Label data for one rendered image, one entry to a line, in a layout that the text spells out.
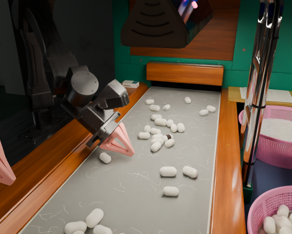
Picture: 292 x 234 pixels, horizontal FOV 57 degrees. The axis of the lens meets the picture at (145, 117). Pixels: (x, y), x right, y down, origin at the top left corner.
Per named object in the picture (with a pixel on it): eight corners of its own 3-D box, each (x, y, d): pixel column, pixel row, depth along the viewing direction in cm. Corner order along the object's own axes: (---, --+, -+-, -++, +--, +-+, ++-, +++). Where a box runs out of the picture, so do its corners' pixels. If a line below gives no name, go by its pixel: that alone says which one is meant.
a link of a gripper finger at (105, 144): (147, 137, 67) (119, 111, 66) (139, 151, 61) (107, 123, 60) (131, 152, 70) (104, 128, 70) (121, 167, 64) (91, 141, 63)
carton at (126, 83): (122, 87, 110) (122, 82, 110) (125, 84, 113) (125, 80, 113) (136, 88, 109) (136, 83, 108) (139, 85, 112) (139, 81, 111)
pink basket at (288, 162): (289, 188, 65) (299, 154, 61) (217, 140, 87) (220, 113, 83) (353, 161, 76) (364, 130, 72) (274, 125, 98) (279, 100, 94)
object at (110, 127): (144, 141, 65) (115, 115, 64) (135, 157, 59) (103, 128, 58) (127, 157, 68) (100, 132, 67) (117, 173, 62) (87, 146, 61)
